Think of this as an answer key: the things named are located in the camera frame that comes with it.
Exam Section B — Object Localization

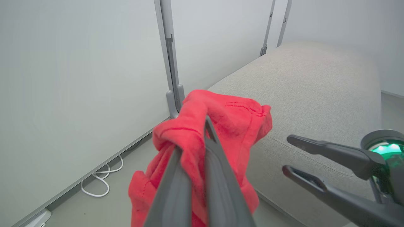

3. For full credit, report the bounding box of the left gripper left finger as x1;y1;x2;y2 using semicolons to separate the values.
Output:
144;148;192;227

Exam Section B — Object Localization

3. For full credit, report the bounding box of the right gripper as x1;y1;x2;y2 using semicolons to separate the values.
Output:
282;129;404;227

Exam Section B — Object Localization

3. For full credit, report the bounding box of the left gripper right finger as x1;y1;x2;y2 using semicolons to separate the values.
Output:
204;115;257;227

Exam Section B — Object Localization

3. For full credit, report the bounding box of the red clothing item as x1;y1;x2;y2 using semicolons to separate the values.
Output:
128;89;273;227

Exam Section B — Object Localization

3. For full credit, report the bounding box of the grey fabric sofa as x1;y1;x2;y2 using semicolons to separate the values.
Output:
207;40;384;227

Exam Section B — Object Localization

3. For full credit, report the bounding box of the white power strip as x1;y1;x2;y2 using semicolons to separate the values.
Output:
24;208;52;227

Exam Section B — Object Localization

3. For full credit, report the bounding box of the wide white partition panel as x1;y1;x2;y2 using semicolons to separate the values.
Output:
0;0;179;227

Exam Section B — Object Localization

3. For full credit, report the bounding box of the white looped power cable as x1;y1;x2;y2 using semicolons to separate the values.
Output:
80;154;124;198

